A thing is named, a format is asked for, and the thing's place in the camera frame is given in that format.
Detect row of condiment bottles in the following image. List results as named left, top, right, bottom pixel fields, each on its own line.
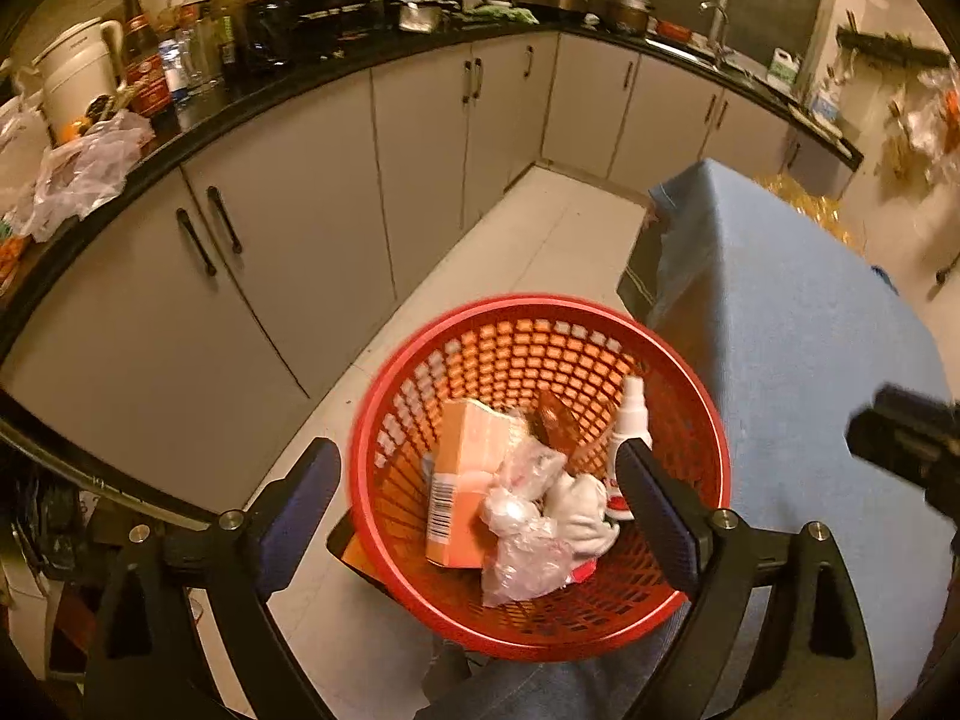
left=120, top=0, right=293, bottom=117

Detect small steel pot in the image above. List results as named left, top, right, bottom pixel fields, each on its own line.
left=397, top=1, right=443, bottom=35

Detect dark cooking pot with lid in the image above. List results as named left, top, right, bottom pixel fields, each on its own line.
left=592, top=0, right=653, bottom=35

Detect brown snack wrapper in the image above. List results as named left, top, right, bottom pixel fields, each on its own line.
left=525, top=388, right=582, bottom=458

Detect white sock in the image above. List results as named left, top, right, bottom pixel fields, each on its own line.
left=540, top=472, right=623, bottom=563

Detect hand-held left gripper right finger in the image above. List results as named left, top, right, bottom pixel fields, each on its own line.
left=615, top=439, right=878, bottom=720

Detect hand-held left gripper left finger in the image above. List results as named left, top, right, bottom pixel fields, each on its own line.
left=82, top=436, right=342, bottom=720

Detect white kitchen base cabinets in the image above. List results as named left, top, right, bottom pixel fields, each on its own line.
left=0, top=30, right=863, bottom=511

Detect yellow plastic bag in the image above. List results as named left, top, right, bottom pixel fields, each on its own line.
left=754, top=172, right=867, bottom=248

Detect orange cardboard box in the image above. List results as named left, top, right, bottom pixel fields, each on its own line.
left=424, top=399, right=526, bottom=569

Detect hanging clear plastic bag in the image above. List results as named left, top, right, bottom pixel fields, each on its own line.
left=885, top=64, right=960, bottom=188

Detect crumpled clear plastic bags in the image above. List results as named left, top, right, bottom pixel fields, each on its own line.
left=0, top=109, right=155, bottom=241

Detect white plastic bottle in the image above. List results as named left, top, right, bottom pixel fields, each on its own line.
left=604, top=375, right=653, bottom=522

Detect blue label detergent jug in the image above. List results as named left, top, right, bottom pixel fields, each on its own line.
left=810, top=79, right=845, bottom=125

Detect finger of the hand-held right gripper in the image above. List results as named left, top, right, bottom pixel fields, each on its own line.
left=846, top=384, right=960, bottom=522

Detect white electric kettle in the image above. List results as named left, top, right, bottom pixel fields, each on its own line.
left=34, top=17, right=125, bottom=143

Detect clear plastic bag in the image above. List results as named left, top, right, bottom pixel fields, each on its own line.
left=480, top=491, right=593, bottom=608
left=885, top=64, right=960, bottom=188

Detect black wall utensil rack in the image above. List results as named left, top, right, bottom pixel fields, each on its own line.
left=836, top=11, right=950, bottom=72

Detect green label detergent jug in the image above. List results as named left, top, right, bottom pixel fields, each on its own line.
left=769, top=47, right=802, bottom=95

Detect red plastic mesh basket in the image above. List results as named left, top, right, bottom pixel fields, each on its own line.
left=351, top=294, right=732, bottom=653

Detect bag of green vegetables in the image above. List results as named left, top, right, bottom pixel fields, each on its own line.
left=461, top=4, right=539, bottom=25

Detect metal sink faucet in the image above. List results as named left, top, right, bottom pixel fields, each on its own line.
left=700, top=0, right=740, bottom=68

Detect blue tablecloth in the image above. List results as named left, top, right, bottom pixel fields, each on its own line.
left=615, top=157, right=953, bottom=720

